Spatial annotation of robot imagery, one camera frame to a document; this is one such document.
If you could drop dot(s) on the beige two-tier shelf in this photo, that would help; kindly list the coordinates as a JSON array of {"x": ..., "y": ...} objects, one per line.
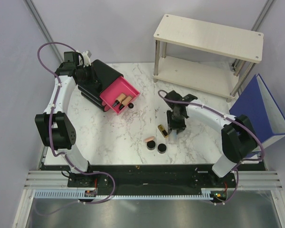
[{"x": 205, "y": 56}]

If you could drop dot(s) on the black round drawer knob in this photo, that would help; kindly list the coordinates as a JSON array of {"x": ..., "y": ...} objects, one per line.
[{"x": 131, "y": 105}]

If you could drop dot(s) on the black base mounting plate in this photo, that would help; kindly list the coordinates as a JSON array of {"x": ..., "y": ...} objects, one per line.
[{"x": 170, "y": 177}]

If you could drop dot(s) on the beige foundation bottle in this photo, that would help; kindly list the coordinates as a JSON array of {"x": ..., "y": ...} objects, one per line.
[{"x": 119, "y": 99}]

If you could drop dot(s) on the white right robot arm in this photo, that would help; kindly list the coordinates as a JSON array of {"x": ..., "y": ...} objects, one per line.
[{"x": 237, "y": 133}]

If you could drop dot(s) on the black drawer organizer cabinet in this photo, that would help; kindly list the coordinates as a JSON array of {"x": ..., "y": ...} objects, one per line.
[{"x": 107, "y": 76}]

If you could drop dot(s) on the blue ring binder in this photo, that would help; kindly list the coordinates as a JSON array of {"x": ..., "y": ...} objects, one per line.
[{"x": 258, "y": 104}]

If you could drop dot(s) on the white slotted cable duct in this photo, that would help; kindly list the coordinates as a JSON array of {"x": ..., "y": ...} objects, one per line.
[{"x": 84, "y": 194}]

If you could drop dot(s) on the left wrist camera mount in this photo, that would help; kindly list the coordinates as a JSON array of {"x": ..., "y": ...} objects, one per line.
[{"x": 84, "y": 58}]

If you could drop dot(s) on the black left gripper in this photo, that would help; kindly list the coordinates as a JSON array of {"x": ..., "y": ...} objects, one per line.
[{"x": 94, "y": 80}]

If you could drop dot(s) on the black round compact jar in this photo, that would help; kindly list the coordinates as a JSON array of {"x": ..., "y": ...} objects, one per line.
[
  {"x": 151, "y": 145},
  {"x": 161, "y": 148}
]

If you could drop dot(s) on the gold black lipstick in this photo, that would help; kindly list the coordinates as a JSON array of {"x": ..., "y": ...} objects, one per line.
[{"x": 163, "y": 131}]

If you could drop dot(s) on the clear plastic bottle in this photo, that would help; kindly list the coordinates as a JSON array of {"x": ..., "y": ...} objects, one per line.
[{"x": 173, "y": 138}]

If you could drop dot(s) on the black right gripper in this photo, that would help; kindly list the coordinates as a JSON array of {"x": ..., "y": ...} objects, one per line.
[{"x": 180, "y": 127}]

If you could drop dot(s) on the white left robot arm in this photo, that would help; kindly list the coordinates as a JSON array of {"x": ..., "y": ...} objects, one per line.
[{"x": 55, "y": 129}]

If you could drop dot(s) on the beige foundation tube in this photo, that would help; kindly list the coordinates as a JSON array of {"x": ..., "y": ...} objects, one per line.
[{"x": 125, "y": 102}]

